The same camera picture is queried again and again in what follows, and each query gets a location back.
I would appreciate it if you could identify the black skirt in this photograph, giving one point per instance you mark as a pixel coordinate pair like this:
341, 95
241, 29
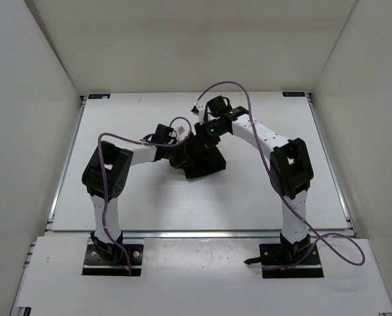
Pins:
196, 158

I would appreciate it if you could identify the right blue table label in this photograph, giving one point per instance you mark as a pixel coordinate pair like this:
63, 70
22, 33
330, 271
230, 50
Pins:
293, 94

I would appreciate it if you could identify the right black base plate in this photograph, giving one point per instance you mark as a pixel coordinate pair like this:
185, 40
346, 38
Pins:
276, 262

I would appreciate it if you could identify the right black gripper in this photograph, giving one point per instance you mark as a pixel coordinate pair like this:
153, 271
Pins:
199, 131

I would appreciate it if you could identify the left blue table label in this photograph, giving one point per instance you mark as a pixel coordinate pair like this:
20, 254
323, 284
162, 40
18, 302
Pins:
98, 96

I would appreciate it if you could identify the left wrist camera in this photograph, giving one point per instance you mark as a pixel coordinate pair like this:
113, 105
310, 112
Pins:
180, 131

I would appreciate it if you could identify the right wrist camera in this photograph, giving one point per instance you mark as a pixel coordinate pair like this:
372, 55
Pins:
201, 111

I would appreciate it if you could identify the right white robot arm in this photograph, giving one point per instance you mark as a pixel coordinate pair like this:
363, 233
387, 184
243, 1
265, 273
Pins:
288, 163

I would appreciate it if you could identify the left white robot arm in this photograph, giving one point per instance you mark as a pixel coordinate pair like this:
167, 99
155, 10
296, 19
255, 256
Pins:
105, 178

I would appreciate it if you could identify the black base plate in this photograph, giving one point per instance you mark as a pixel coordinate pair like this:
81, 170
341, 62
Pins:
276, 262
98, 263

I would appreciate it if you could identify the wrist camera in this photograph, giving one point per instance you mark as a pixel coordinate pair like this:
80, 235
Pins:
201, 111
180, 131

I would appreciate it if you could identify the blue table label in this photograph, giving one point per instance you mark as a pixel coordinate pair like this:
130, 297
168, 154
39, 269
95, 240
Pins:
293, 94
98, 96

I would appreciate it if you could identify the aluminium table rail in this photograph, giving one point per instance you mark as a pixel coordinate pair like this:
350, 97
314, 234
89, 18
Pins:
202, 234

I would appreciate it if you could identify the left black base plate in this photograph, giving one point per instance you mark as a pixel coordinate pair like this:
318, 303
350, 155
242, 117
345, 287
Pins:
98, 263

